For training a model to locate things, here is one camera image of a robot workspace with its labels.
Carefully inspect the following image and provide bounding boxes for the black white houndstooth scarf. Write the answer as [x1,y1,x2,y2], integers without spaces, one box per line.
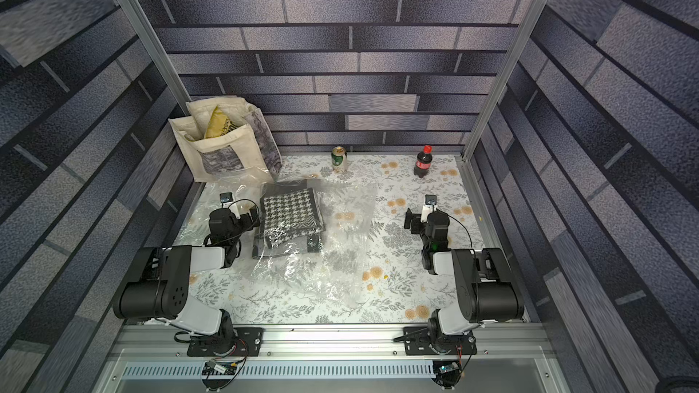
[261,187,325,249]

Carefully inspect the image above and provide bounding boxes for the clear plastic vacuum bag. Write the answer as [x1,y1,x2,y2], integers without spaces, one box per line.
[176,175,377,285]

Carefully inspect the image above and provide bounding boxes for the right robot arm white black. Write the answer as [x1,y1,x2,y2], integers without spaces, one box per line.
[398,207,524,355]

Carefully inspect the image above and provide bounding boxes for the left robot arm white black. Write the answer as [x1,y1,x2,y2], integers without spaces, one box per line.
[112,199,260,357]

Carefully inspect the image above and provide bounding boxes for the cream canvas tote bag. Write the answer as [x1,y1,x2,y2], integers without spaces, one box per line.
[169,96,283,183]

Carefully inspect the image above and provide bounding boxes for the cola bottle red cap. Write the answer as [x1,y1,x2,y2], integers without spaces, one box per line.
[413,145,433,178]

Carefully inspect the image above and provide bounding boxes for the yellow snack packet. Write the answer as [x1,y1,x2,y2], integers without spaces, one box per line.
[205,107,240,138]

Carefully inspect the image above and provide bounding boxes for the green beverage can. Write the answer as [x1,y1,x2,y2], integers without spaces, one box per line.
[331,147,348,172]

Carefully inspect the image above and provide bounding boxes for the left circuit board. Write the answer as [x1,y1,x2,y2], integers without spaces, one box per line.
[201,360,238,378]

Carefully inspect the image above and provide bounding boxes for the circuit board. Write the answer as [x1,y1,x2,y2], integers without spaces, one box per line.
[433,360,462,390]
[201,360,238,378]

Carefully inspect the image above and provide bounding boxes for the right circuit board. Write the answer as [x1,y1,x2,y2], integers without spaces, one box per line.
[433,360,462,390]

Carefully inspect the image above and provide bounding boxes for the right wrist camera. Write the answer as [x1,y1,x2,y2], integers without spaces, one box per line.
[420,194,437,223]

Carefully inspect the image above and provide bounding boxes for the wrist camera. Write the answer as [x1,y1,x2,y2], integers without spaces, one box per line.
[420,194,437,223]
[220,192,240,218]

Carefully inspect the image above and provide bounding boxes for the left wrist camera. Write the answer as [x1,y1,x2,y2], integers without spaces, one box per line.
[220,192,240,218]

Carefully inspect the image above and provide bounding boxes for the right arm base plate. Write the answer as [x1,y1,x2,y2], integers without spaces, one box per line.
[393,327,478,357]

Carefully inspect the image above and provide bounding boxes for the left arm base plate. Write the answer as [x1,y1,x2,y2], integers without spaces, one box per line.
[187,327,265,358]

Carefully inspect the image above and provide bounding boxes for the aluminium front rail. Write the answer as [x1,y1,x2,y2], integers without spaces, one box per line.
[107,323,554,361]

